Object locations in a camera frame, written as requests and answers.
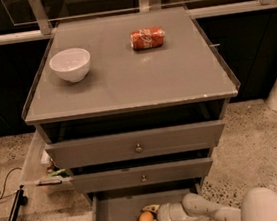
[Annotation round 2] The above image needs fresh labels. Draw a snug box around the white ceramic bowl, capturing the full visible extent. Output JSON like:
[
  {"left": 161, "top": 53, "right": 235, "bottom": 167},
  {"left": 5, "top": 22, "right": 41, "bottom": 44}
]
[{"left": 49, "top": 48, "right": 91, "bottom": 82}]

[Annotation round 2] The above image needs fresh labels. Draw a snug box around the black stand base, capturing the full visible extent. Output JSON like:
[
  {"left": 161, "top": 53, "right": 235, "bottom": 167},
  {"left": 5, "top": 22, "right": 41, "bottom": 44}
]
[{"left": 8, "top": 185, "right": 28, "bottom": 221}]

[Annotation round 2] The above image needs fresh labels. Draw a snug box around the grey drawer cabinet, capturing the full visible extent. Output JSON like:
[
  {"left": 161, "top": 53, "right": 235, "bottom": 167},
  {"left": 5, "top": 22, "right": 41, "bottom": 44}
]
[{"left": 10, "top": 0, "right": 258, "bottom": 221}]

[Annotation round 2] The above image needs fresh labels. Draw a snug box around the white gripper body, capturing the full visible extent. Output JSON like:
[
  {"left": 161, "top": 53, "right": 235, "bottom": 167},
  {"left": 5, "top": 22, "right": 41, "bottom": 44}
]
[{"left": 156, "top": 202, "right": 186, "bottom": 221}]

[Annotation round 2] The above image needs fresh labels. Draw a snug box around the grey top drawer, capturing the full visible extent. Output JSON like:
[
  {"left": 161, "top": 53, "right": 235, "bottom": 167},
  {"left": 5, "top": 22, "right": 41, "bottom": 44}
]
[{"left": 45, "top": 120, "right": 224, "bottom": 169}]

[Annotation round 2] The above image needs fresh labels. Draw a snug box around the grey middle drawer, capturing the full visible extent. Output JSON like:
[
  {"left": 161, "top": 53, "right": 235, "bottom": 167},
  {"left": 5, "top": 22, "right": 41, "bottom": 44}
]
[{"left": 70, "top": 157, "right": 212, "bottom": 193}]

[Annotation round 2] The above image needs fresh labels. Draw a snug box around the metal railing frame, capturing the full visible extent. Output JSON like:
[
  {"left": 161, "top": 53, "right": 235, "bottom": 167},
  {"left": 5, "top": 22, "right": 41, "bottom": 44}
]
[{"left": 0, "top": 0, "right": 277, "bottom": 47}]

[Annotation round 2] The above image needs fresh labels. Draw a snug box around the red soda can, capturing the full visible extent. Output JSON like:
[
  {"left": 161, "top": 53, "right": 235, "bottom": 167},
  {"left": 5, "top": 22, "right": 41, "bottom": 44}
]
[{"left": 129, "top": 26, "right": 165, "bottom": 50}]

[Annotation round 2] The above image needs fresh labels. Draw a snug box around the clear plastic side bin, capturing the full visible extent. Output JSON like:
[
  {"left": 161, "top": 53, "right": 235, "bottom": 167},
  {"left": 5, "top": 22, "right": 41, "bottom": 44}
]
[{"left": 20, "top": 132, "right": 74, "bottom": 194}]

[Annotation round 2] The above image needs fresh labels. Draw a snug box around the orange fruit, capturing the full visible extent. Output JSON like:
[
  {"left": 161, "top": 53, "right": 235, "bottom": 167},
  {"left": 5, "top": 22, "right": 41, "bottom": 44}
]
[{"left": 139, "top": 211, "right": 154, "bottom": 221}]

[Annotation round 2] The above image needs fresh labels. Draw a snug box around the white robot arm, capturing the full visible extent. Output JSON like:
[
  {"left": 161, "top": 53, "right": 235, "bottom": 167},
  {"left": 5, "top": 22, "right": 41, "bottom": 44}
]
[{"left": 157, "top": 77, "right": 277, "bottom": 221}]

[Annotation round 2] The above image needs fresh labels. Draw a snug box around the black cable on floor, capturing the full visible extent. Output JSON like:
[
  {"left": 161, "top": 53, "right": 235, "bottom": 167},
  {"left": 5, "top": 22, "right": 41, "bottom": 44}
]
[{"left": 0, "top": 166, "right": 26, "bottom": 203}]

